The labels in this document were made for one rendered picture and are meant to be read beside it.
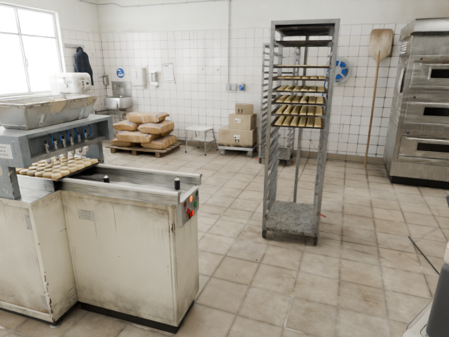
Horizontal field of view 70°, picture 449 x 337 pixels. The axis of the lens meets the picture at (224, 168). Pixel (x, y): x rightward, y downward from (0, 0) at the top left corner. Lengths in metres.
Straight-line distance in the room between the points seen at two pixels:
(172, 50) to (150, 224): 4.96
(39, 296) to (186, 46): 4.97
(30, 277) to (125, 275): 0.53
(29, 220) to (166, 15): 5.11
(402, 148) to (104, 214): 3.80
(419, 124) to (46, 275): 4.16
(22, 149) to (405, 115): 4.10
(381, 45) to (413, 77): 1.12
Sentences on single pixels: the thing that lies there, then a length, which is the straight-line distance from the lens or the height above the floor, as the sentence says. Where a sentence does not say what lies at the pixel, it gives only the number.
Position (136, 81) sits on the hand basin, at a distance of 6.71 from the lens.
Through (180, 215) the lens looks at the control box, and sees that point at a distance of 1.70.
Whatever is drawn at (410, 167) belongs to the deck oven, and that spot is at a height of 0.26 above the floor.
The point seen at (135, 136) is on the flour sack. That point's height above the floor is 0.34.
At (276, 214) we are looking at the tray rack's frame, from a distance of 3.15.
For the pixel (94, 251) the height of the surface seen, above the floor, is 0.48.
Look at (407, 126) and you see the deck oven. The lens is 4.70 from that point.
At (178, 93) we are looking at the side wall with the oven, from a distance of 6.38.
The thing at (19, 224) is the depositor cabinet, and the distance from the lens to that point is 2.05.
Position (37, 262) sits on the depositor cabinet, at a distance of 2.10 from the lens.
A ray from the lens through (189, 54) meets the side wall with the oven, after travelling 6.24.
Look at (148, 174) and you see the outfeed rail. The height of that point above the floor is 0.88.
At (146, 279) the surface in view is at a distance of 1.95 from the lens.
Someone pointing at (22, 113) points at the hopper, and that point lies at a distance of 1.91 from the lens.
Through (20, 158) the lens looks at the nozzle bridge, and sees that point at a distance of 1.85.
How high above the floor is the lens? 1.50
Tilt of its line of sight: 18 degrees down
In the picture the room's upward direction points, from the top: straight up
